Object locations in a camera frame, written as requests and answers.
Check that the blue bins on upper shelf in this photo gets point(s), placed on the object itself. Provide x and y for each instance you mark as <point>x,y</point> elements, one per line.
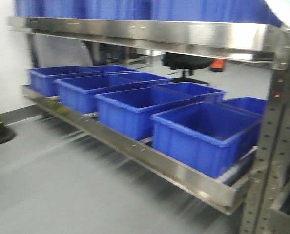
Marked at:
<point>238,11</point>

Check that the stainless steel shelf rack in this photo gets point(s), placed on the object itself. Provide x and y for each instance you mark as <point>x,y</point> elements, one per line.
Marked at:
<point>263,190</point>

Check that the blue bin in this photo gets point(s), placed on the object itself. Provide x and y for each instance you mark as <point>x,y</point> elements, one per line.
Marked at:
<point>206,137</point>
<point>199,93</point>
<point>43,79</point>
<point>79,93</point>
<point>249,105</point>
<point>129,112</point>

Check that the blue bin rear middle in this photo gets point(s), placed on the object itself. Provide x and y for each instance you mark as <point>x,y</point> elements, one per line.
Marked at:
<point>199,93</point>

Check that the black office chair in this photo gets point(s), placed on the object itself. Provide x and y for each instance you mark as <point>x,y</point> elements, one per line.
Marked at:
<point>186,62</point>

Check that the blue bin front right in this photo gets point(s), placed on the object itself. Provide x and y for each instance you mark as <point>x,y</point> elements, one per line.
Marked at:
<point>206,137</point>

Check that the blue bin far left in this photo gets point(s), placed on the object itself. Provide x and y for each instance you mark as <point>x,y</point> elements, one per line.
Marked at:
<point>43,79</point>

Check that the blue bin rear right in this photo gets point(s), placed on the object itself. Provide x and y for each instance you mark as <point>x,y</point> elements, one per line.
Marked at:
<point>249,105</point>

